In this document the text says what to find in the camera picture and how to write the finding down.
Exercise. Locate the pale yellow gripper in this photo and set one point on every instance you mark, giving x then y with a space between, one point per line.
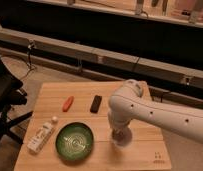
117 134

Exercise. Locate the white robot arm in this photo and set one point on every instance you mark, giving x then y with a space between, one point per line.
127 103

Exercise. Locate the green ceramic bowl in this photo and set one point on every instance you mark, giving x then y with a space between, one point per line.
74 142

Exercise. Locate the black rectangular block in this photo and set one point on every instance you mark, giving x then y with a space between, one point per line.
95 104

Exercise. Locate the orange carrot toy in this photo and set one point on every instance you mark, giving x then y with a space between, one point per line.
67 104

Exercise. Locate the white plastic bottle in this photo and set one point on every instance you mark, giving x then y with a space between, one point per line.
42 135

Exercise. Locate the black office chair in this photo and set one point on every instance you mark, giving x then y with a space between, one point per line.
10 95

